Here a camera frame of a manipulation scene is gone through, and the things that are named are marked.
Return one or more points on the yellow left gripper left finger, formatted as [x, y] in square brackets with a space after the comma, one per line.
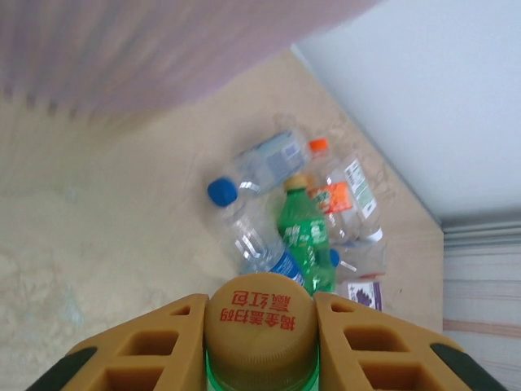
[163, 338]

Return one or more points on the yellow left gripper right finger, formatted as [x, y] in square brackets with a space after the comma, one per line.
[366, 338]

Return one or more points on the clear bottle plain blue label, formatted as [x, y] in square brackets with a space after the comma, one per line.
[362, 260]

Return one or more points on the green soda bottle yellow cap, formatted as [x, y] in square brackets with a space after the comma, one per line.
[307, 240]
[260, 322]

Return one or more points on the clear bottle dark blue label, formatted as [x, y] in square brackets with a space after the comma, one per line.
[252, 240]

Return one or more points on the clear bottle orange label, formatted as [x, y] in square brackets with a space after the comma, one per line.
[331, 197]

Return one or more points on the crushed clear bottle pale label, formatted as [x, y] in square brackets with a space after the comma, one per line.
[277, 156]

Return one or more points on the translucent purple bin liner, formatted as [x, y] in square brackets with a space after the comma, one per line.
[142, 53]

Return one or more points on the bottle red purple label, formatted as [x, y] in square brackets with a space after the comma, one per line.
[364, 295]

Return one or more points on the white green carton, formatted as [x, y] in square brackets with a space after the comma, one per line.
[360, 187]

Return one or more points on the aluminium table side rail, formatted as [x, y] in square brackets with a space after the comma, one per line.
[480, 234]

